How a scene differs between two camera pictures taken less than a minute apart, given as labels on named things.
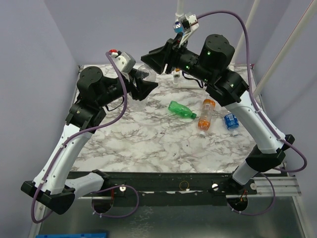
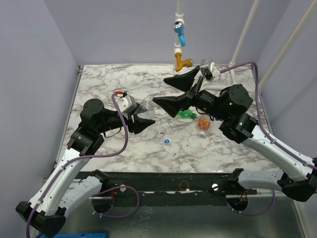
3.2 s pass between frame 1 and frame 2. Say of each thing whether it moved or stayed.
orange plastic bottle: stayed
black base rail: stayed
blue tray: stayed
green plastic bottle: stayed
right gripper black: moved
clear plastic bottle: moved
